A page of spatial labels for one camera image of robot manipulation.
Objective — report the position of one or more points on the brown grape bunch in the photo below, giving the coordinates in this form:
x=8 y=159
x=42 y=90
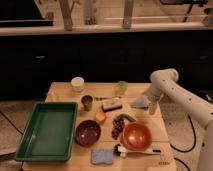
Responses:
x=118 y=126

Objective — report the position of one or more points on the black white board eraser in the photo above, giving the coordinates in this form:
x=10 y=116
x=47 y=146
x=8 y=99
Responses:
x=109 y=105

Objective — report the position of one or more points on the white cup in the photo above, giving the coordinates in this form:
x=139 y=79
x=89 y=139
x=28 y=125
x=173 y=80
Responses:
x=77 y=84

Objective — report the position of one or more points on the metal fork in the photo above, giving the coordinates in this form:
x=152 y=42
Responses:
x=105 y=98

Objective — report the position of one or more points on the green translucent cup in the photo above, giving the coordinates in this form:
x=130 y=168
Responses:
x=121 y=88

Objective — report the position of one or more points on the blue sponge cloth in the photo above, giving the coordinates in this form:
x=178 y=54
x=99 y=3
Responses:
x=102 y=156

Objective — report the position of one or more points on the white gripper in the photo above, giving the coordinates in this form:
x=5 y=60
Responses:
x=154 y=95

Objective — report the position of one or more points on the grey-blue towel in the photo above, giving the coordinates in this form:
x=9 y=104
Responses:
x=141 y=102

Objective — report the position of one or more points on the orange block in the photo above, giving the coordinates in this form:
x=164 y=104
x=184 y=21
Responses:
x=100 y=117

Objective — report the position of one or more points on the black white dish brush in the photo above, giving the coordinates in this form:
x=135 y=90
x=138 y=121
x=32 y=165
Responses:
x=120 y=150

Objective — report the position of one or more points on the red bowl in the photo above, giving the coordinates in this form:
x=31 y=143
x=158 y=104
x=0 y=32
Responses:
x=136 y=137

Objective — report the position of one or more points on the purple bowl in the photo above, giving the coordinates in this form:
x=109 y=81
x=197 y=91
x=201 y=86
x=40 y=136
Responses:
x=87 y=133

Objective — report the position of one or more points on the green plastic tray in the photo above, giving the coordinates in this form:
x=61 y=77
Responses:
x=49 y=133

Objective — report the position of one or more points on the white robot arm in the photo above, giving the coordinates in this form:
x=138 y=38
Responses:
x=165 y=82

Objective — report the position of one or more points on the metal cup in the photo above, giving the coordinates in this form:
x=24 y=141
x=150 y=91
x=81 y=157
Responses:
x=87 y=101

